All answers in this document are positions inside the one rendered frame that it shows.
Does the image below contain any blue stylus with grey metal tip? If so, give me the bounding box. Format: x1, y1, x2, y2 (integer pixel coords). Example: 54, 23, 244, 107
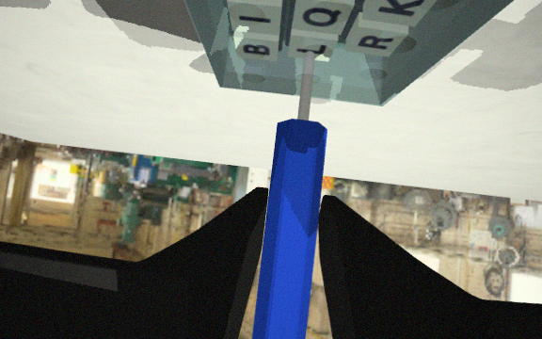
252, 73, 327, 339

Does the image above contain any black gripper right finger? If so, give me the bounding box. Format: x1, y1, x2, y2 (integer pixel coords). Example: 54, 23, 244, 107
318, 195, 542, 339

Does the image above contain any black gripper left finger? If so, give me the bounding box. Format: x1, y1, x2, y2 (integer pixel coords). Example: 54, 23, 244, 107
0, 186, 269, 339

